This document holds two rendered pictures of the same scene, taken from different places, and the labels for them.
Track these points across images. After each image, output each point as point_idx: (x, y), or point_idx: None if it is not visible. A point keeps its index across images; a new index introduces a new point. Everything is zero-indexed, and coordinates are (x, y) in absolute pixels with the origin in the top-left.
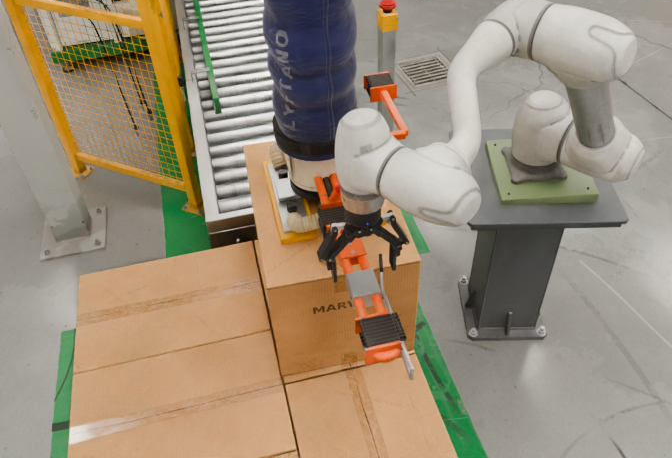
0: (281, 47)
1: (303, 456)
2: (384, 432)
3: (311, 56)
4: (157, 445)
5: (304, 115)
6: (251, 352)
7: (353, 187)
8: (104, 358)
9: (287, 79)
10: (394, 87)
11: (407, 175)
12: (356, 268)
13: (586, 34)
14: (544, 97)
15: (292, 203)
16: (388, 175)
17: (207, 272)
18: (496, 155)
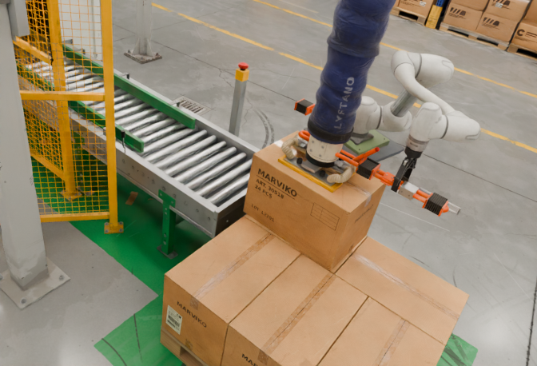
0: (349, 85)
1: (373, 297)
2: (390, 272)
3: (361, 88)
4: (312, 329)
5: (347, 119)
6: (304, 267)
7: (427, 137)
8: (236, 307)
9: (344, 101)
10: (314, 105)
11: (459, 124)
12: (371, 191)
13: (442, 64)
14: (366, 99)
15: (323, 171)
16: (451, 126)
17: (239, 240)
18: None
